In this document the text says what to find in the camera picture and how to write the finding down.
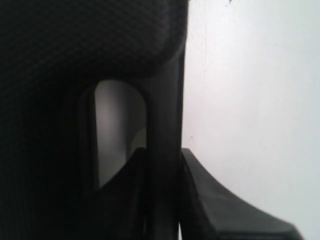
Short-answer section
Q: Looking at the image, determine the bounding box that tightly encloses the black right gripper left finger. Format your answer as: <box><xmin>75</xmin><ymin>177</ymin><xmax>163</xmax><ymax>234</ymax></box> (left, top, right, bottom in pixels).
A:
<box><xmin>82</xmin><ymin>147</ymin><xmax>147</xmax><ymax>240</ymax></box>

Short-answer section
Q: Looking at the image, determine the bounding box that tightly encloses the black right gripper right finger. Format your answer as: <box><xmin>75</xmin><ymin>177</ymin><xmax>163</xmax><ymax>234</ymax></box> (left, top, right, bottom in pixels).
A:
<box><xmin>179</xmin><ymin>148</ymin><xmax>303</xmax><ymax>240</ymax></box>

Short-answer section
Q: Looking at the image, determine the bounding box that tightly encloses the black plastic tool case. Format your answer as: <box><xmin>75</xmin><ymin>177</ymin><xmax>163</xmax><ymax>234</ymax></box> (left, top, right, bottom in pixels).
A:
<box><xmin>0</xmin><ymin>0</ymin><xmax>189</xmax><ymax>240</ymax></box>

